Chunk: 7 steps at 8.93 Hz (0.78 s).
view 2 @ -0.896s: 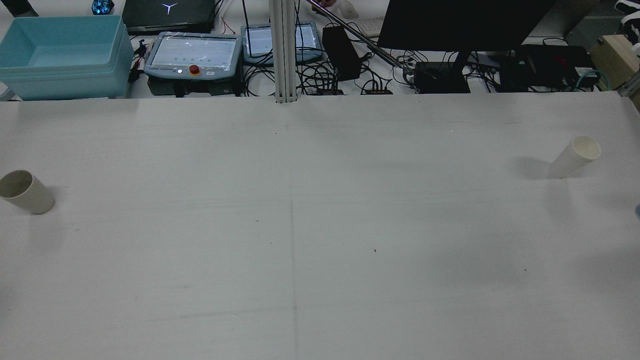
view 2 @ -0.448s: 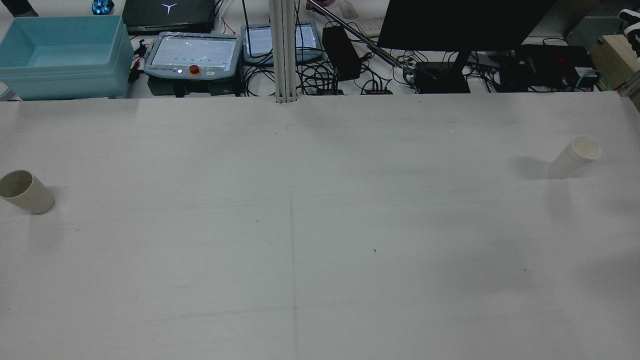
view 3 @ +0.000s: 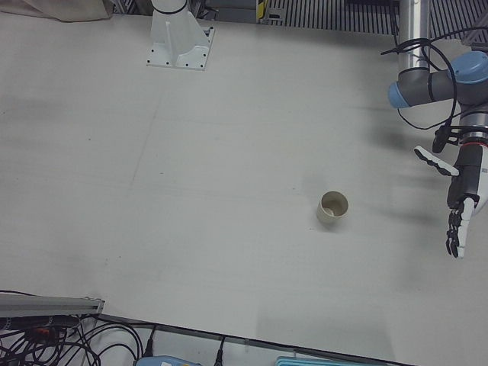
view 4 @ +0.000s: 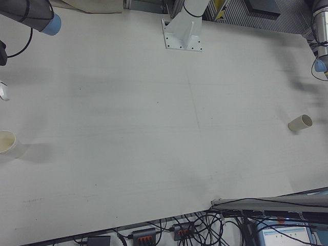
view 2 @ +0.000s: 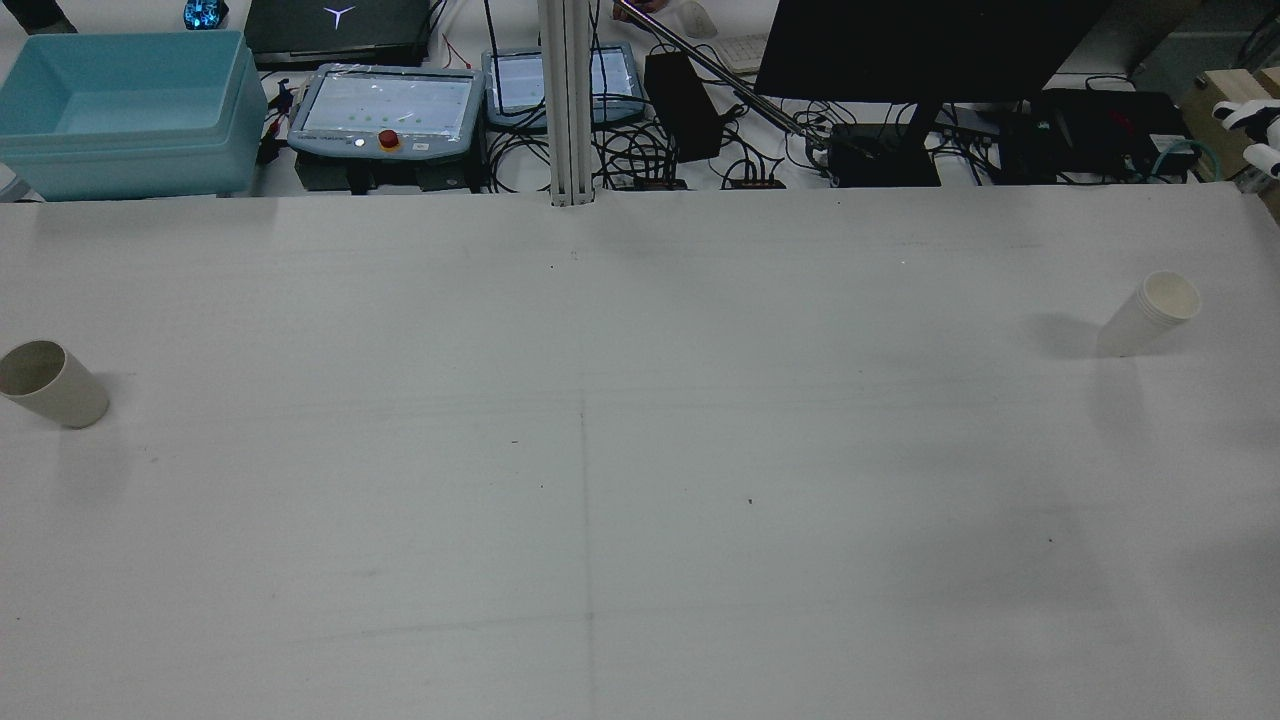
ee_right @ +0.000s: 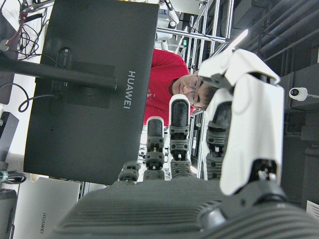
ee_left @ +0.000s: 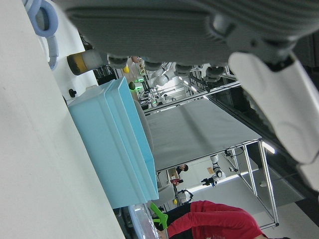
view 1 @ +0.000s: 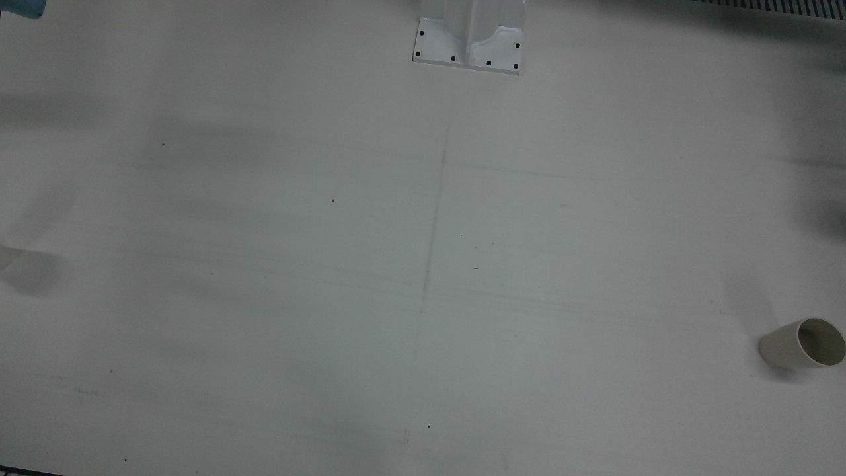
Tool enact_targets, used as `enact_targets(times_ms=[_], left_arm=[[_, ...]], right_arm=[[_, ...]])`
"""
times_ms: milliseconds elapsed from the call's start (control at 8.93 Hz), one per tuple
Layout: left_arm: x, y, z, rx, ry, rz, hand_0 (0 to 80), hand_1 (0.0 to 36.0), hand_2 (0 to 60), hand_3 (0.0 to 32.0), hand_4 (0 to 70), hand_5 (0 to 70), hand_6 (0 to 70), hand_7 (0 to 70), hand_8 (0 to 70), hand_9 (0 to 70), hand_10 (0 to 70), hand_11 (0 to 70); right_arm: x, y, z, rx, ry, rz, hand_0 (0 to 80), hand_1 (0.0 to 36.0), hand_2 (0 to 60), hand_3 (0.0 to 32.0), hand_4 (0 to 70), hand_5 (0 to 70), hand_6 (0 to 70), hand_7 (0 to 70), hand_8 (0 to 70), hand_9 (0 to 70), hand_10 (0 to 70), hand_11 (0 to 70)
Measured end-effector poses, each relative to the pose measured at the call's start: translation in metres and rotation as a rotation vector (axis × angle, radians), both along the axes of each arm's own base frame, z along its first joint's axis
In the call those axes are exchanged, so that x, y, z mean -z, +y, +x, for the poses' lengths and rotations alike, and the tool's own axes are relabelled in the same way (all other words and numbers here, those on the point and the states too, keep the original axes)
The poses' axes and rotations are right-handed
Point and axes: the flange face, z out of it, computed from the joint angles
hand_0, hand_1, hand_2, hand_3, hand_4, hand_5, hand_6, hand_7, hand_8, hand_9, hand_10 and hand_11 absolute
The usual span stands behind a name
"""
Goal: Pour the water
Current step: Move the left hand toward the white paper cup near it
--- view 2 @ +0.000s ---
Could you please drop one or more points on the black power adapter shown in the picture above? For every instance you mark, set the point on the black power adapter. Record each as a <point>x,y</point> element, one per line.
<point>685,105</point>

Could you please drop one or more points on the black USB hub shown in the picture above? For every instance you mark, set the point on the black USB hub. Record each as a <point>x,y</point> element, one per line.
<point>757,184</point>
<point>660,184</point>

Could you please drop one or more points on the white aluminium profile post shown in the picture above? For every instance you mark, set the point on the white aluminium profile post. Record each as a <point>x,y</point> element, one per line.
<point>568,100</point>

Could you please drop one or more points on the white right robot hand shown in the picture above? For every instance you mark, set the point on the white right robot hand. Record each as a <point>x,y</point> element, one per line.
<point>1250,114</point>

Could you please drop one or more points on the white computer mouse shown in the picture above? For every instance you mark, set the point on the white computer mouse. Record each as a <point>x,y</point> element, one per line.
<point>700,18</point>

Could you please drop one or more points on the grey blue teach pendant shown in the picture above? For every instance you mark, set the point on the grey blue teach pendant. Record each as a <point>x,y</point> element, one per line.
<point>515,85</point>

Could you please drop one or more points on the light blue plastic bin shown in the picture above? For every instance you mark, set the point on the light blue plastic bin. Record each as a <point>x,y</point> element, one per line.
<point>120,110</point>

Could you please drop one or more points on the black electronics box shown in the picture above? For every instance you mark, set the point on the black electronics box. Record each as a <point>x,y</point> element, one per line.
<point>1090,130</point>

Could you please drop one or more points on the silver metal rod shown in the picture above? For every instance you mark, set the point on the silver metal rod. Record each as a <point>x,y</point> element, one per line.
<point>720,70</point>

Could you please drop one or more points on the wooden box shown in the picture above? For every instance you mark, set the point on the wooden box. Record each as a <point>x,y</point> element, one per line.
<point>1235,82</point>

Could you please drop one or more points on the white keyboard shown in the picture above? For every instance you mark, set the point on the white keyboard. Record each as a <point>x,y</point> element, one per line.
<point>745,52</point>

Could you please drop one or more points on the white paper cups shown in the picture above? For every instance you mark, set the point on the white paper cups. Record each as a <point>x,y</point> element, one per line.
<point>1140,320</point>

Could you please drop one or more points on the black pendant stand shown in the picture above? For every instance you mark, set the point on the black pendant stand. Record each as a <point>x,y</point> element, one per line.
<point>330,175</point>

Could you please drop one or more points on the blue glowing gadget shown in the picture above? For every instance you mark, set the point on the blue glowing gadget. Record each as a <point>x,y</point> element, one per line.
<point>205,12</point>

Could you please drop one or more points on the teach pendant with red button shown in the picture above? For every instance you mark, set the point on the teach pendant with red button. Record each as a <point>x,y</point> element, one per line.
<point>385,105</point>

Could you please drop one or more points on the black laptop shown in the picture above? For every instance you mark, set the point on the black laptop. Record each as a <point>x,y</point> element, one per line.
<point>335,25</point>

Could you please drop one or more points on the black Huawei monitor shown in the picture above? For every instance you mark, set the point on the black Huawei monitor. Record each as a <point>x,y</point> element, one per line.
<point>930,50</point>

